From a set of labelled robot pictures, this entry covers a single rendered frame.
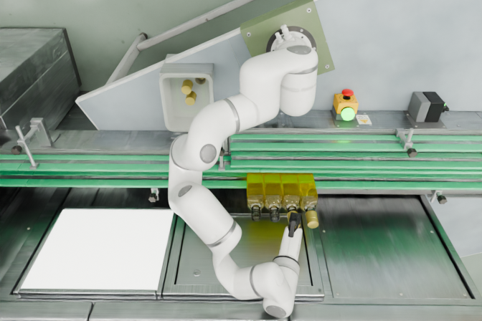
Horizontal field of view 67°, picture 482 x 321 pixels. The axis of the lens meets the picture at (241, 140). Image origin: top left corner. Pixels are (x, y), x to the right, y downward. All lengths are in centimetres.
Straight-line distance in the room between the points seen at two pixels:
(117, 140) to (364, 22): 94
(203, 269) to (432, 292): 69
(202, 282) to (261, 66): 67
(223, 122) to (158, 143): 61
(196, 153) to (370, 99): 82
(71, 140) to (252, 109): 84
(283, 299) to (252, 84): 51
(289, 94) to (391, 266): 69
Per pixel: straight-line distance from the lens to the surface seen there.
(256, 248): 123
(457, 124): 147
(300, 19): 115
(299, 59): 85
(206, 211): 80
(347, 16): 125
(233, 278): 96
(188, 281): 118
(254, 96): 82
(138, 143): 138
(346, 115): 129
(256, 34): 116
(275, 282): 90
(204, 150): 75
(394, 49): 134
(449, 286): 135
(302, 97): 90
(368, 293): 124
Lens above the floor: 190
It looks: 54 degrees down
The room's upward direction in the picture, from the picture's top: 179 degrees counter-clockwise
